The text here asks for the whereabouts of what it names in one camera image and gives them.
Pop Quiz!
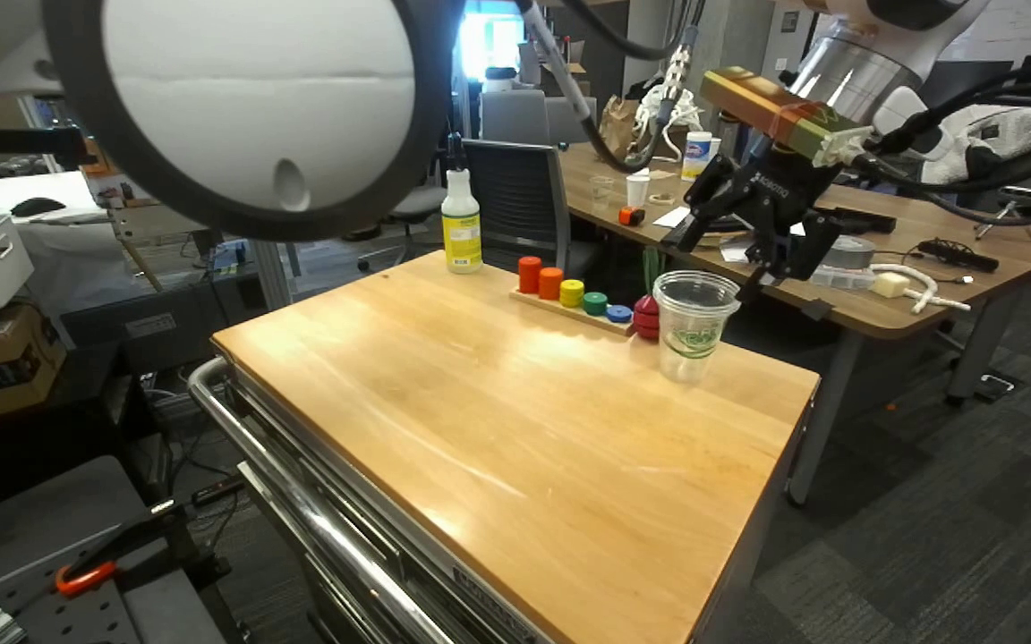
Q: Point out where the flat black pouch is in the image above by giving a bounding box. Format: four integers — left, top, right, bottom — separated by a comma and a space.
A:
832, 206, 902, 241

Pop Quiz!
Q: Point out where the orange clamp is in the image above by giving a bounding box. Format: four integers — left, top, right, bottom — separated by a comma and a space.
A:
55, 554, 129, 605

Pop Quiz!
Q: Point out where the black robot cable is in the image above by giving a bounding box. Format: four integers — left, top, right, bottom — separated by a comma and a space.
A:
858, 65, 1031, 200

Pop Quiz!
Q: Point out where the slim black remote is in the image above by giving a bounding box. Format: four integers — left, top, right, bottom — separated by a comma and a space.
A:
914, 236, 1004, 276

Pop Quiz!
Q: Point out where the red toy piece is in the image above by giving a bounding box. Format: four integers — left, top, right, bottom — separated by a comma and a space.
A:
630, 292, 664, 345

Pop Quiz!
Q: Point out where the brown office desk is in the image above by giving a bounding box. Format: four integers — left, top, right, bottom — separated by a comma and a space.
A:
561, 139, 1031, 511

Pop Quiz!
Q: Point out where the white jacket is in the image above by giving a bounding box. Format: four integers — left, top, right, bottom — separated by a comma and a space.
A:
931, 100, 1031, 181

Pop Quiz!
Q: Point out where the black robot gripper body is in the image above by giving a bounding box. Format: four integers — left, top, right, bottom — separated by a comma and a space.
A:
725, 148, 851, 247

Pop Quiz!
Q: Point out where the row of coloured blocks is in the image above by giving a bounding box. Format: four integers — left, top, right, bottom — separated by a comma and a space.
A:
510, 283, 643, 340

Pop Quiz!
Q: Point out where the white spray bottle yellow label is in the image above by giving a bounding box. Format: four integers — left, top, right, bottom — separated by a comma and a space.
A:
436, 131, 486, 280

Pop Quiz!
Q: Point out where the white cable bundle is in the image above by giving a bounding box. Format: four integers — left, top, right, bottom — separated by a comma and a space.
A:
869, 262, 973, 317

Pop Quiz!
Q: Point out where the black perforated board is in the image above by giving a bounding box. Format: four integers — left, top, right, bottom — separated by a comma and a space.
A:
0, 452, 238, 644

